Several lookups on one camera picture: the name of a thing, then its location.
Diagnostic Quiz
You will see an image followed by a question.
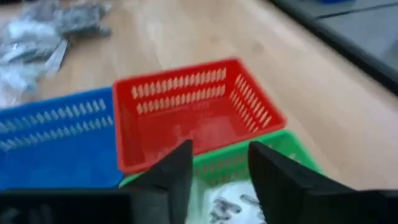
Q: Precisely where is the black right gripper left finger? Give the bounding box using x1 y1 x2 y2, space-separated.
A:
0 139 194 224

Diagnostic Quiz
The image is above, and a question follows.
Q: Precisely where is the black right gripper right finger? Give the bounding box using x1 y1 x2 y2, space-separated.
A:
248 141 398 224

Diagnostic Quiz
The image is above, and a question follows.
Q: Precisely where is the white packet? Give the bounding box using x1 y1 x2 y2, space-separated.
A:
186 180 265 224

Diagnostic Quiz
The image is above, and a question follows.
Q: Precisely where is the green plastic basket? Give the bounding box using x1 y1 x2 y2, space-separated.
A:
119 129 324 224

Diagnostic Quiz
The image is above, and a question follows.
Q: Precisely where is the red plastic basket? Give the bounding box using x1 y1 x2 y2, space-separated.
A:
112 57 287 175

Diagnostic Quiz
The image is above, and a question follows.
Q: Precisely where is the blue plastic basket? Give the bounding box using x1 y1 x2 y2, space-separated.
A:
0 86 125 191

